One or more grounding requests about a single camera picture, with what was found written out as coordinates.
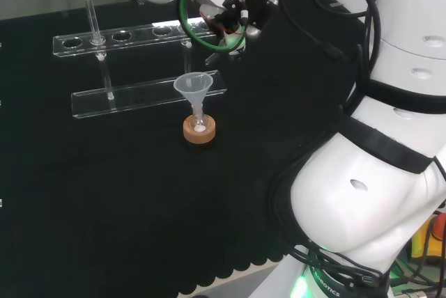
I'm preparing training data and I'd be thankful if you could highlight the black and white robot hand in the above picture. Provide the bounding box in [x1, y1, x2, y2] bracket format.
[199, 0, 263, 57]

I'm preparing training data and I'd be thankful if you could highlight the clear plastic funnel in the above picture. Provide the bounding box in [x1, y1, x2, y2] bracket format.
[173, 72, 213, 128]

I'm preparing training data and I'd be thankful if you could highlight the round-bottom glass flask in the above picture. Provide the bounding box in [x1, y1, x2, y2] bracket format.
[190, 102, 210, 135]

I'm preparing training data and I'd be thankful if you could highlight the clear rack with test tube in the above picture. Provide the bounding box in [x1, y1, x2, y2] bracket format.
[52, 0, 229, 118]

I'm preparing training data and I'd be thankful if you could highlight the black table cloth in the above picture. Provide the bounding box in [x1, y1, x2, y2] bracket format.
[0, 0, 370, 298]

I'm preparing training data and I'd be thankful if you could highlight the yellow stop button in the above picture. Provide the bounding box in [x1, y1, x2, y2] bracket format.
[410, 212, 446, 266]

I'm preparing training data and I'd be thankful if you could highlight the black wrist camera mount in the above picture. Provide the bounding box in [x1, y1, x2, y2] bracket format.
[236, 0, 280, 33]

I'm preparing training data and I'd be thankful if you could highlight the green cable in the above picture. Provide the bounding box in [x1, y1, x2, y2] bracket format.
[176, 0, 245, 54]

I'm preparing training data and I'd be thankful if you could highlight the black cable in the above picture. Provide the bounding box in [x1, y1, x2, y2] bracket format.
[275, 0, 367, 65]
[295, 0, 381, 111]

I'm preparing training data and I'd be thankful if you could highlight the cork ring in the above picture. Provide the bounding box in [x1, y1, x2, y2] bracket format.
[182, 113, 218, 146]

